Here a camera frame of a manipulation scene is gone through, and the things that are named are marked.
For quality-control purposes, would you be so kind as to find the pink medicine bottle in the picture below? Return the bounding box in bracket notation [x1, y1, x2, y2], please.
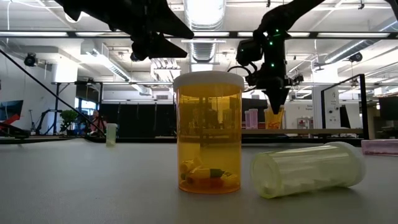
[248, 108, 259, 130]
[361, 139, 398, 156]

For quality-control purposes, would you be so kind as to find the black metal table frame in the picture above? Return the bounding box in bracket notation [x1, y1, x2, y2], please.
[0, 135, 364, 146]

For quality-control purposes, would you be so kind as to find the white column with signs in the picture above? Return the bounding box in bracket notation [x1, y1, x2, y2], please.
[312, 85, 341, 130]

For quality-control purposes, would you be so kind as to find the black shelf end frame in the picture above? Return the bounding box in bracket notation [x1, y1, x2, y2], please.
[319, 73, 370, 140]

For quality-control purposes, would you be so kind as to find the person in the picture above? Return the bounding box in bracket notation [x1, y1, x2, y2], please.
[90, 110, 106, 136]

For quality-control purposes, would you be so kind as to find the narrow black monitor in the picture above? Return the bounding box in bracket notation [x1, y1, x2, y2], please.
[338, 105, 352, 129]

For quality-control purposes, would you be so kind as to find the long black arm cable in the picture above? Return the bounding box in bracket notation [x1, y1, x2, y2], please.
[0, 49, 105, 137]

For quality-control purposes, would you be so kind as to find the wide black monitor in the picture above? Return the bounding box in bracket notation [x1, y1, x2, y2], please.
[378, 96, 398, 121]

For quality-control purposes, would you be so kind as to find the dark wall screen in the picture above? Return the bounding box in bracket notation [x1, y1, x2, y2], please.
[0, 100, 24, 121]

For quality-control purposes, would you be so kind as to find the black high table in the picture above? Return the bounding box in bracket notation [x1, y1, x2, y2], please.
[51, 80, 104, 138]

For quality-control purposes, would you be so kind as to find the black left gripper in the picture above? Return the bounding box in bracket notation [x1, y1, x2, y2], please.
[107, 0, 195, 62]

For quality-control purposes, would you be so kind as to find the black cabinet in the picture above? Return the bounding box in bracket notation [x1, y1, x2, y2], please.
[241, 98, 270, 124]

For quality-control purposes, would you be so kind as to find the green medicine bottle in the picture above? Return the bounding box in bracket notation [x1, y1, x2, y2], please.
[105, 123, 118, 147]
[249, 141, 367, 199]

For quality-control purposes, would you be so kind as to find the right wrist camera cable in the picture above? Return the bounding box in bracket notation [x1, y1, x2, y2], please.
[228, 62, 261, 94]

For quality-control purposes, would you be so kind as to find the black partition wall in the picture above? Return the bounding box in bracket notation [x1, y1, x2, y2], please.
[99, 102, 177, 138]

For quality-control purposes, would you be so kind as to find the wooden shelf board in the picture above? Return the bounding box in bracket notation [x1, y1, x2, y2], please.
[241, 128, 365, 136]

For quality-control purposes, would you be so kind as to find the silver round ceiling duct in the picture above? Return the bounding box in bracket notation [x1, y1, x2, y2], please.
[183, 0, 228, 73]

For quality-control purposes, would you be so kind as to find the large orange medicine bottle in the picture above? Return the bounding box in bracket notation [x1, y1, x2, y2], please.
[173, 70, 246, 195]

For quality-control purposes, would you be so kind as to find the grey table mat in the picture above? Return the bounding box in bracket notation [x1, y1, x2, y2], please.
[0, 138, 398, 224]

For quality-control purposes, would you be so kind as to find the white rectangular ceiling duct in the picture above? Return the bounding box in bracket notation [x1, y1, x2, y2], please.
[80, 39, 153, 96]

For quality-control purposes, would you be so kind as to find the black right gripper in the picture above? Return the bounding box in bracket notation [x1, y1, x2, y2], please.
[245, 70, 304, 115]

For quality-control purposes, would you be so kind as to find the green potted plant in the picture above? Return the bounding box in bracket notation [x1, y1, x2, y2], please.
[59, 109, 78, 136]

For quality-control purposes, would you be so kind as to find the black beam with light strips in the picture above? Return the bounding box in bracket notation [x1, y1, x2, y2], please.
[0, 30, 398, 39]

